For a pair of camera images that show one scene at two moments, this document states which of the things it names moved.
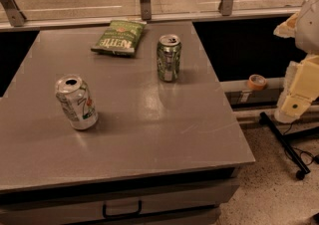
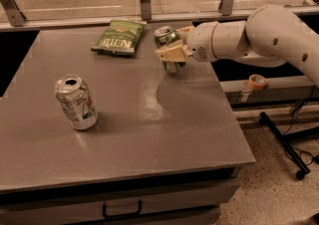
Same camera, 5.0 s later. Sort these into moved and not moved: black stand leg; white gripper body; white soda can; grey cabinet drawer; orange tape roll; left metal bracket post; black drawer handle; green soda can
Moved: white gripper body; green soda can
Not moved: orange tape roll; black drawer handle; left metal bracket post; black stand leg; white soda can; grey cabinet drawer
